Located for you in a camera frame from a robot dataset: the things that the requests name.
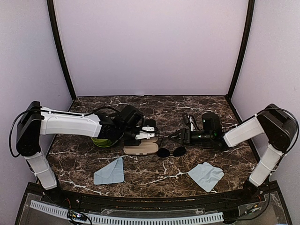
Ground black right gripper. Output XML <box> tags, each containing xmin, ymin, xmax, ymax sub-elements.
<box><xmin>168</xmin><ymin>128</ymin><xmax>213</xmax><ymax>146</ymax></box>

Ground plaid brown glasses case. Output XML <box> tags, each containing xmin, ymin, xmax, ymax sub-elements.
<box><xmin>123</xmin><ymin>136</ymin><xmax>159</xmax><ymax>155</ymax></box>

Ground black round sunglasses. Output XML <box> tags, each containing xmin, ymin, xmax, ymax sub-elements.
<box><xmin>156</xmin><ymin>136</ymin><xmax>187</xmax><ymax>158</ymax></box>

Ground blue cleaning cloth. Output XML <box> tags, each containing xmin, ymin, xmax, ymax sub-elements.
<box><xmin>188</xmin><ymin>162</ymin><xmax>224</xmax><ymax>192</ymax></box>
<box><xmin>93</xmin><ymin>157</ymin><xmax>124</xmax><ymax>185</ymax></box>

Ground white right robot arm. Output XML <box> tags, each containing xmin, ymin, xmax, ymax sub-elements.
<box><xmin>168</xmin><ymin>104</ymin><xmax>300</xmax><ymax>203</ymax></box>

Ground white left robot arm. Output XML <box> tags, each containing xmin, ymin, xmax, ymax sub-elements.
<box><xmin>12</xmin><ymin>101</ymin><xmax>157</xmax><ymax>204</ymax></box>

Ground green plate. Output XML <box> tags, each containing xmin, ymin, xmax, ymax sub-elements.
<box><xmin>91</xmin><ymin>138</ymin><xmax>118</xmax><ymax>148</ymax></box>

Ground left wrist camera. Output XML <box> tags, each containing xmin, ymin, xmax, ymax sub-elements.
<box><xmin>142</xmin><ymin>119</ymin><xmax>157</xmax><ymax>133</ymax></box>

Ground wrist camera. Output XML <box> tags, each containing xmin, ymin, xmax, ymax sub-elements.
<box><xmin>182</xmin><ymin>113</ymin><xmax>198</xmax><ymax>131</ymax></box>
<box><xmin>142</xmin><ymin>119</ymin><xmax>157</xmax><ymax>133</ymax></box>

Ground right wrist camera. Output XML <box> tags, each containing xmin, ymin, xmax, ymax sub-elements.
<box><xmin>182</xmin><ymin>113</ymin><xmax>198</xmax><ymax>131</ymax></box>

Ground white slotted cable duct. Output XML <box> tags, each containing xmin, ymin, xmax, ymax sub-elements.
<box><xmin>30</xmin><ymin>200</ymin><xmax>224</xmax><ymax>225</ymax></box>

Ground black corner frame post right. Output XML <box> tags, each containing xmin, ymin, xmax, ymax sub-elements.
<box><xmin>226</xmin><ymin>0</ymin><xmax>255</xmax><ymax>101</ymax></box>

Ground black corner frame post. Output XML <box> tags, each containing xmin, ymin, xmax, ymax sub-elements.
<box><xmin>226</xmin><ymin>0</ymin><xmax>255</xmax><ymax>101</ymax></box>
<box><xmin>46</xmin><ymin>0</ymin><xmax>77</xmax><ymax>101</ymax></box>

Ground black corner frame post left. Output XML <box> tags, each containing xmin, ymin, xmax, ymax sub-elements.
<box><xmin>46</xmin><ymin>0</ymin><xmax>77</xmax><ymax>101</ymax></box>

